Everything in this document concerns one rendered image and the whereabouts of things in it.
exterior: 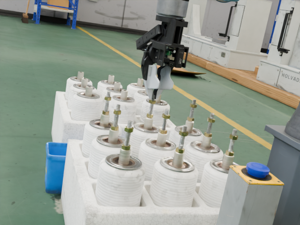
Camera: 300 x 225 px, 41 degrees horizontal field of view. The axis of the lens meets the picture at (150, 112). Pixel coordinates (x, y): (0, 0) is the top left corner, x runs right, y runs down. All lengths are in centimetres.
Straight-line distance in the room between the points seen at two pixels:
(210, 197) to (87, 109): 55
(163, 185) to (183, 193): 4
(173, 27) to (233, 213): 46
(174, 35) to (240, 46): 330
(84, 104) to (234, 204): 69
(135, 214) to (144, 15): 689
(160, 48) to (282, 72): 259
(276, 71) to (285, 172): 249
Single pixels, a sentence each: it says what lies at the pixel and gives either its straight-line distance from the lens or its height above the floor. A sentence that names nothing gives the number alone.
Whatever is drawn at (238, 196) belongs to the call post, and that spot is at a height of 28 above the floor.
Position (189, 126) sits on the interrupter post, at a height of 27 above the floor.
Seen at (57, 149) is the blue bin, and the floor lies 10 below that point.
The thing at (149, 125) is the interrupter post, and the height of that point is 26.
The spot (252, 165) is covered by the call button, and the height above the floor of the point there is 33.
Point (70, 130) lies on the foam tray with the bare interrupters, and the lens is 127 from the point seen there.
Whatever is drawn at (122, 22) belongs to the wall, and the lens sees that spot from 747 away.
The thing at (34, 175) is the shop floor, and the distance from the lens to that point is 132.
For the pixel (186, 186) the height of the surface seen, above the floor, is 22.
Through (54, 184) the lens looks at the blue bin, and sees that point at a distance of 121.
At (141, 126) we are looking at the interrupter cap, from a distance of 108.
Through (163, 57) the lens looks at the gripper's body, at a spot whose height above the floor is 45.
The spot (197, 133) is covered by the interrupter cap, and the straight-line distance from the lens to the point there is 111.
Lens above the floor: 57
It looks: 15 degrees down
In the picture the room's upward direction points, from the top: 10 degrees clockwise
